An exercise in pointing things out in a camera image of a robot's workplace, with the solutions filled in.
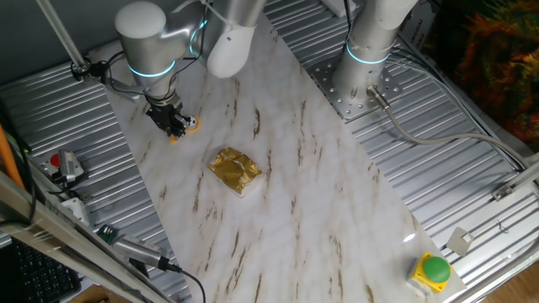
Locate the grey box red stop button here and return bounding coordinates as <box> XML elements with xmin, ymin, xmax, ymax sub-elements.
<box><xmin>40</xmin><ymin>151</ymin><xmax>64</xmax><ymax>173</ymax></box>

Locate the aluminium frame beam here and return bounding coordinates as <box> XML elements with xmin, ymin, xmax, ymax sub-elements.
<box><xmin>0</xmin><ymin>170</ymin><xmax>169</xmax><ymax>303</ymax></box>

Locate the gold foil packet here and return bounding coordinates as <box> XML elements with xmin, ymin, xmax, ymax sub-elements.
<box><xmin>206</xmin><ymin>146</ymin><xmax>264</xmax><ymax>195</ymax></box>

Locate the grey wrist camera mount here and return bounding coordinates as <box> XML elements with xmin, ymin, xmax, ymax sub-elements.
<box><xmin>88</xmin><ymin>60</ymin><xmax>143</xmax><ymax>102</ymax></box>

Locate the black keyboard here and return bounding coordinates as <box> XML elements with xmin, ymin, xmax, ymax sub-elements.
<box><xmin>10</xmin><ymin>239</ymin><xmax>83</xmax><ymax>303</ymax></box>

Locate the silver finned device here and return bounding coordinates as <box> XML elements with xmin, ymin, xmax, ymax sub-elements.
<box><xmin>111</xmin><ymin>234</ymin><xmax>182</xmax><ymax>274</ymax></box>

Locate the black device cable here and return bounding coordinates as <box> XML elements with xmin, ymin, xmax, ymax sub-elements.
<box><xmin>179</xmin><ymin>268</ymin><xmax>207</xmax><ymax>303</ymax></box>

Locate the green circuit board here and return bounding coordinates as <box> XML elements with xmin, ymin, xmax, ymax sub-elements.
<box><xmin>96</xmin><ymin>224</ymin><xmax>119</xmax><ymax>246</ymax></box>

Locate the yellow bubble ring wand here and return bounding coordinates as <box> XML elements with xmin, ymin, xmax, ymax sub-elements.
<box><xmin>169</xmin><ymin>115</ymin><xmax>202</xmax><ymax>144</ymax></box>

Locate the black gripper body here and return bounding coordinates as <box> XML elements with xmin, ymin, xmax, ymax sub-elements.
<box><xmin>146</xmin><ymin>103</ymin><xmax>186</xmax><ymax>130</ymax></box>

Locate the small grey plate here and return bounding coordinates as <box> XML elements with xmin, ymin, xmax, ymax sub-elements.
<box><xmin>446</xmin><ymin>226</ymin><xmax>476</xmax><ymax>258</ymax></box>

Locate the small metal corner bracket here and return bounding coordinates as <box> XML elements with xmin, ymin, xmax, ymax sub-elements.
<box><xmin>491</xmin><ymin>183</ymin><xmax>515</xmax><ymax>202</ymax></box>

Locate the orange green patterned cloth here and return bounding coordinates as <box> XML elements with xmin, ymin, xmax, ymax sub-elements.
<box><xmin>424</xmin><ymin>0</ymin><xmax>539</xmax><ymax>152</ymax></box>

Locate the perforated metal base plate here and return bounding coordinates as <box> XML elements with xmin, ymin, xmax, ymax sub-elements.
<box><xmin>306</xmin><ymin>54</ymin><xmax>403</xmax><ymax>123</ymax></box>

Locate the white printed carton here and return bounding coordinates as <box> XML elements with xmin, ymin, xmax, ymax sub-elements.
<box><xmin>398</xmin><ymin>0</ymin><xmax>441</xmax><ymax>56</ymax></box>

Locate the yellow box green push button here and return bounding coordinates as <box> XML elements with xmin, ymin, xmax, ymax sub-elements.
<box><xmin>406</xmin><ymin>251</ymin><xmax>454</xmax><ymax>295</ymax></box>

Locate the white cable bundle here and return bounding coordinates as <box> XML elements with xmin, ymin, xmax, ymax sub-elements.
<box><xmin>385</xmin><ymin>48</ymin><xmax>527</xmax><ymax>169</ymax></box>

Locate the aluminium pole with foot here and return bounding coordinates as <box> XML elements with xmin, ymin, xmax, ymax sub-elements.
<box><xmin>35</xmin><ymin>0</ymin><xmax>93</xmax><ymax>83</ymax></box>

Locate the grey base cable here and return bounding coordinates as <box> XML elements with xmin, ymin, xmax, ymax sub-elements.
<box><xmin>366</xmin><ymin>85</ymin><xmax>530</xmax><ymax>169</ymax></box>

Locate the orange pole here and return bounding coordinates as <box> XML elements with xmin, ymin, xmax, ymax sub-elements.
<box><xmin>0</xmin><ymin>124</ymin><xmax>25</xmax><ymax>189</ymax></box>

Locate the aluminium rail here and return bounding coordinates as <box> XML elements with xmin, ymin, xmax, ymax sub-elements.
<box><xmin>507</xmin><ymin>159</ymin><xmax>539</xmax><ymax>190</ymax></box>

